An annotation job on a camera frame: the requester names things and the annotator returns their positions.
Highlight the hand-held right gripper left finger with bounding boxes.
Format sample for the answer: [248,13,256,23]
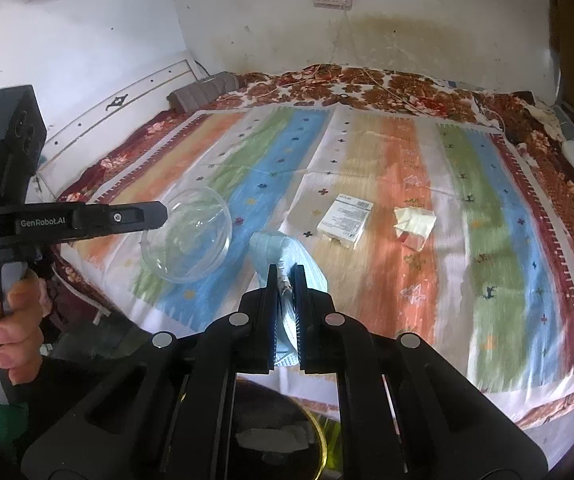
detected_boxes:
[21,264,281,480]

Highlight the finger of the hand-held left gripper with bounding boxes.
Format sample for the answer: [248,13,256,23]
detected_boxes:
[74,201,169,236]

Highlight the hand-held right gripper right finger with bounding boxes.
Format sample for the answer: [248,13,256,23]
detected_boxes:
[292,264,548,480]

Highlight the clear plastic bowl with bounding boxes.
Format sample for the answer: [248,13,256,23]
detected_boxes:
[140,187,234,284]

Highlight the blue face mask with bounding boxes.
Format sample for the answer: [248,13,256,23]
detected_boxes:
[248,230,329,368]

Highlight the dark round bin yellow rim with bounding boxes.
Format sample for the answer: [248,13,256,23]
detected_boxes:
[231,374,329,480]

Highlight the white tissue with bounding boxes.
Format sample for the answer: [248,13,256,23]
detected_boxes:
[236,424,314,455]

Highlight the person's left hand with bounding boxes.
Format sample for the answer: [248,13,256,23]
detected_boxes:
[0,269,46,387]

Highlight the white headboard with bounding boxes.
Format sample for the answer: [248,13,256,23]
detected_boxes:
[0,45,204,196]

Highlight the small white carton box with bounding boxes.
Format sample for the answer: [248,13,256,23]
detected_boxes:
[316,193,374,251]

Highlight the green plastic bag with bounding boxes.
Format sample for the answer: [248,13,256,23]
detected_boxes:
[317,414,345,478]

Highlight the grey folded cloth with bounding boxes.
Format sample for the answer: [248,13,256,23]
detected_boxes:
[167,72,241,114]

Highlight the yellowish plastic wrapper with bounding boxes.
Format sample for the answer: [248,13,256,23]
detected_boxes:
[393,205,438,252]

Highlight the striped colourful blanket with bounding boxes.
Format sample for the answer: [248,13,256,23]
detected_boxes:
[60,105,574,412]

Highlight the striped colourful bed cover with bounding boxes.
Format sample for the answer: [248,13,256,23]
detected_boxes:
[37,64,574,429]

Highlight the white strap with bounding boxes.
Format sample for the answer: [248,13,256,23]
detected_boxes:
[51,264,114,327]

